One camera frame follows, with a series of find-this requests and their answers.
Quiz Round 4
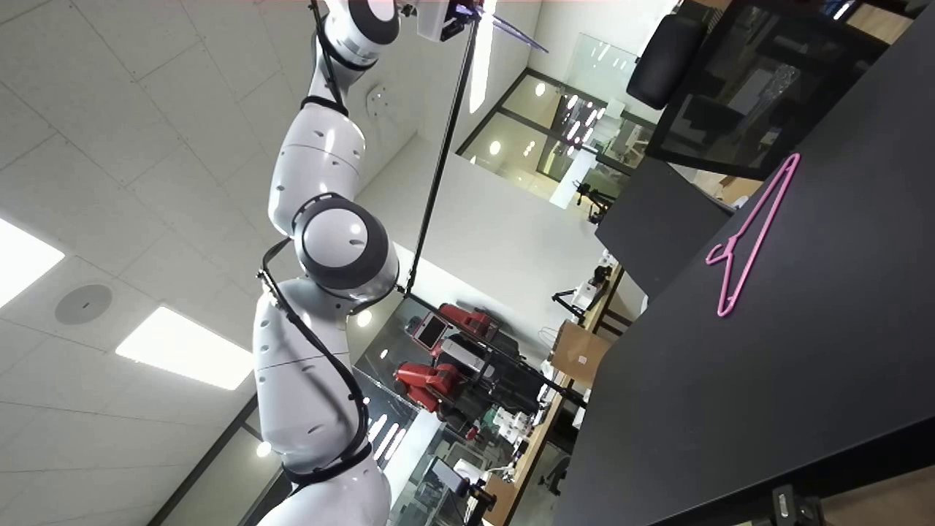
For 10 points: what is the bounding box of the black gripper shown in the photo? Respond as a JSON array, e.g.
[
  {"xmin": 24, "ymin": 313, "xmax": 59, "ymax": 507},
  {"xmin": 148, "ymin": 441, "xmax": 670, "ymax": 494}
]
[{"xmin": 411, "ymin": 0, "xmax": 481, "ymax": 43}]

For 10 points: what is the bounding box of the purple plastic hanger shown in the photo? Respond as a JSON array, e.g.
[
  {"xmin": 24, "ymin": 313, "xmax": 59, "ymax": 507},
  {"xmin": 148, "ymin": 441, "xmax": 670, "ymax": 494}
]
[{"xmin": 465, "ymin": 3, "xmax": 553, "ymax": 54}]

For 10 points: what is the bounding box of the pink plastic hanger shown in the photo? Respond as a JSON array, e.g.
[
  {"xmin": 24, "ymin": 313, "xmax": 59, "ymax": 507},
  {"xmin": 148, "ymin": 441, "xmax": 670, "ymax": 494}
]
[{"xmin": 705, "ymin": 148, "xmax": 806, "ymax": 322}]

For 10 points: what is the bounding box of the black metal crossbar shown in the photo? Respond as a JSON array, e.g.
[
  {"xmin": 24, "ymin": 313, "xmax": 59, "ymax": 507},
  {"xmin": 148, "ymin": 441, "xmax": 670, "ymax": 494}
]
[{"xmin": 400, "ymin": 16, "xmax": 481, "ymax": 297}]

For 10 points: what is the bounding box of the black mesh office chair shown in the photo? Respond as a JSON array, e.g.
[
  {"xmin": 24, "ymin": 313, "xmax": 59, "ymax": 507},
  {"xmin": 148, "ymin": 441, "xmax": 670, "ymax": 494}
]
[{"xmin": 626, "ymin": 0, "xmax": 885, "ymax": 184}]

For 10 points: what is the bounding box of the black flat panel board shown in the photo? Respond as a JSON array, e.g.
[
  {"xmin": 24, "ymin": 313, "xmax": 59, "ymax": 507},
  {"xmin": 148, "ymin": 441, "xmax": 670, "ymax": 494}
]
[{"xmin": 592, "ymin": 154, "xmax": 763, "ymax": 301}]

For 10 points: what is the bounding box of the red metal equipment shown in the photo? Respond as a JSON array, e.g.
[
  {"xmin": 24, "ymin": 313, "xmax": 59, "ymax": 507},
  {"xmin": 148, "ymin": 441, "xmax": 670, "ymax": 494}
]
[
  {"xmin": 436, "ymin": 301, "xmax": 505, "ymax": 344},
  {"xmin": 392, "ymin": 360, "xmax": 462, "ymax": 412}
]

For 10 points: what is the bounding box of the long ceiling light panel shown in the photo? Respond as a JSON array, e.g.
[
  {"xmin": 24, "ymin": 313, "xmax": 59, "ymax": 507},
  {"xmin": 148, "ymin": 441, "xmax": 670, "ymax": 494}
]
[
  {"xmin": 0, "ymin": 214, "xmax": 68, "ymax": 310},
  {"xmin": 113, "ymin": 303, "xmax": 258, "ymax": 393}
]

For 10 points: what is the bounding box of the round ceiling speaker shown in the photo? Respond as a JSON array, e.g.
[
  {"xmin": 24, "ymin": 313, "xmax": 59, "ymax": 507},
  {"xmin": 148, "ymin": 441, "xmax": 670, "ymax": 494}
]
[{"xmin": 53, "ymin": 279, "xmax": 113, "ymax": 328}]

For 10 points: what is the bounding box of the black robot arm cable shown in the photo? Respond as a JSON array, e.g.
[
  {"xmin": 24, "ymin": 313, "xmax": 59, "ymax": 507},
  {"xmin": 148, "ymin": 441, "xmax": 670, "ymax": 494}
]
[{"xmin": 255, "ymin": 235, "xmax": 373, "ymax": 490}]

